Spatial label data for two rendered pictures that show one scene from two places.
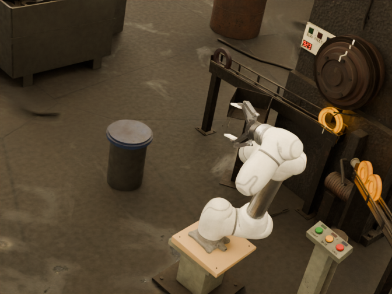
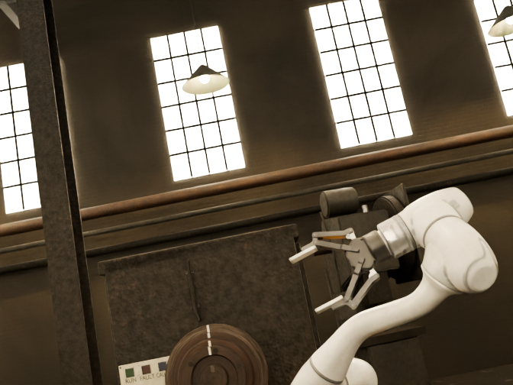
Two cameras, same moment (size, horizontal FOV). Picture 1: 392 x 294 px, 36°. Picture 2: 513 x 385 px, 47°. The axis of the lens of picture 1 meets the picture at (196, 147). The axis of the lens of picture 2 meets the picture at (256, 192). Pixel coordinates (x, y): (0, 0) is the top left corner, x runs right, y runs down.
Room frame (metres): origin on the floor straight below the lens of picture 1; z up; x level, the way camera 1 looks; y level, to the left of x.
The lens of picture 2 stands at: (1.23, 0.93, 1.35)
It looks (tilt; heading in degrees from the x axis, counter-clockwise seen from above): 12 degrees up; 315
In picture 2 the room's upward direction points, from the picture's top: 11 degrees counter-clockwise
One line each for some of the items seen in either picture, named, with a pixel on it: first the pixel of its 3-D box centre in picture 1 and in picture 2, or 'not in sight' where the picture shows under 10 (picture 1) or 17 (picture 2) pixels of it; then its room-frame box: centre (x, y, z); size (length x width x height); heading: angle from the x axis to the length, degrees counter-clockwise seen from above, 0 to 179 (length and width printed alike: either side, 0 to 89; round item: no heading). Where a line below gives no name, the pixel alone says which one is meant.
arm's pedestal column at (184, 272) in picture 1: (202, 266); not in sight; (2.51, -0.17, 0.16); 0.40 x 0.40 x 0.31; 53
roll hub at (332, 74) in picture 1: (336, 75); (214, 378); (3.38, -0.77, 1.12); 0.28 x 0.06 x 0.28; 45
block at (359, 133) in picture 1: (354, 147); not in sight; (3.29, -1.02, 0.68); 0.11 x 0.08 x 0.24; 135
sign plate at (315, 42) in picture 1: (318, 42); (148, 380); (3.77, -0.68, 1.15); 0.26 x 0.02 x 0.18; 45
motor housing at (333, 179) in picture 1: (333, 211); not in sight; (3.12, -0.98, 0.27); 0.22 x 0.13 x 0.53; 45
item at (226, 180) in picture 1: (241, 140); not in sight; (3.61, -0.32, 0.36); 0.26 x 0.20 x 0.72; 80
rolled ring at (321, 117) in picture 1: (330, 121); not in sight; (3.46, -0.85, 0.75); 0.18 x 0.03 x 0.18; 44
